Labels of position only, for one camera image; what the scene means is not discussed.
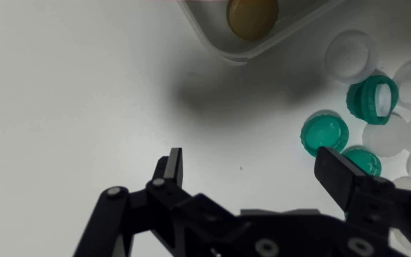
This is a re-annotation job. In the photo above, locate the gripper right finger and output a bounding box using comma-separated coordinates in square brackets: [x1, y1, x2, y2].
[314, 146, 411, 257]

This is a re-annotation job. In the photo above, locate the green bottle cap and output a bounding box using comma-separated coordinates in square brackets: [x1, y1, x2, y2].
[346, 75, 400, 125]
[300, 112, 350, 158]
[341, 146, 382, 177]

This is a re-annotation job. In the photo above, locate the clear plastic bowl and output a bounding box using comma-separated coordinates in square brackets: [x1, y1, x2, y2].
[177, 0, 349, 67]

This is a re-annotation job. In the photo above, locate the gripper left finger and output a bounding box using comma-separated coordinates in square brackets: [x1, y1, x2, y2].
[73, 147, 242, 257]

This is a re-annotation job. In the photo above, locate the yellow bottle cap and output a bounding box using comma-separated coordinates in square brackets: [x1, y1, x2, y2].
[226, 0, 279, 41]

